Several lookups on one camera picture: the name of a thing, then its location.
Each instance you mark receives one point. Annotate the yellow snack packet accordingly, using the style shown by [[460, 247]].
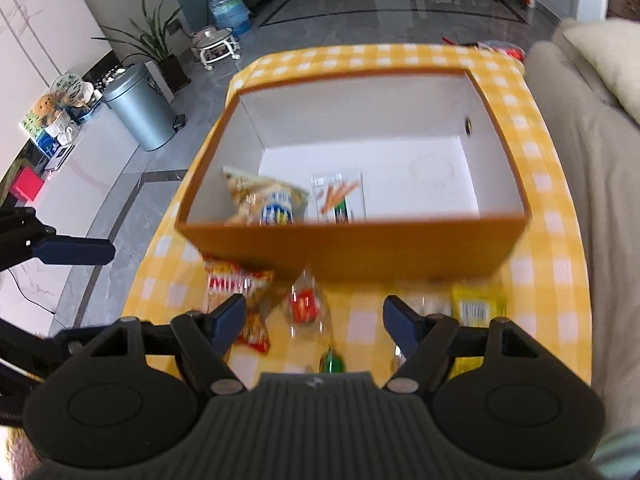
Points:
[[477, 305]]

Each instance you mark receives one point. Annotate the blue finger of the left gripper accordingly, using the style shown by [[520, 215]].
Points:
[[74, 251]]

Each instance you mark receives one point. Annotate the clear yogurt ball packet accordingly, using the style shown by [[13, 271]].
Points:
[[427, 303]]

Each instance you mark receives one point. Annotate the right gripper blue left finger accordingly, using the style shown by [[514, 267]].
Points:
[[203, 341]]

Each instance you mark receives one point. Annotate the green potted plant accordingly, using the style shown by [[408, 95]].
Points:
[[150, 41]]

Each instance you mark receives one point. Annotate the white spicy strip snack packet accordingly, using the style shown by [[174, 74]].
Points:
[[339, 197]]

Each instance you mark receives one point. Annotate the grey metal trash can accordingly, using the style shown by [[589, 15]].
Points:
[[138, 102]]

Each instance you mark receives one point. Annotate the red box on cabinet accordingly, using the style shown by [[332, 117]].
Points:
[[26, 185]]

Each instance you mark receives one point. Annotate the cream cushion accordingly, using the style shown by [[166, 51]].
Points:
[[611, 48]]

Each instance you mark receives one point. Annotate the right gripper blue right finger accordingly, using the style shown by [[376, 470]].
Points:
[[424, 341]]

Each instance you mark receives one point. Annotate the clear red candy packet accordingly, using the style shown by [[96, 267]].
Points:
[[306, 309]]

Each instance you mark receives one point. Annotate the white small stool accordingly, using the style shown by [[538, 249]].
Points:
[[210, 45]]

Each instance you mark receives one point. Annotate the grey sofa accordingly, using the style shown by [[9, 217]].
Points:
[[598, 147]]

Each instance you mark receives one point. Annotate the yellow checkered tablecloth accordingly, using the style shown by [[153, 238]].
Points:
[[544, 281]]

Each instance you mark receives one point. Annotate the pale yellow chip bag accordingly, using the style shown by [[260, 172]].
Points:
[[264, 201]]

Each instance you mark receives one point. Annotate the orange cardboard box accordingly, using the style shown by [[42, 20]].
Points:
[[378, 175]]

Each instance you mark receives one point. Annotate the flowers and toys cluster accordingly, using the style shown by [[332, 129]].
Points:
[[55, 119]]

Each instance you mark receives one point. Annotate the blue water jug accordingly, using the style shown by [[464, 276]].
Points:
[[231, 14]]

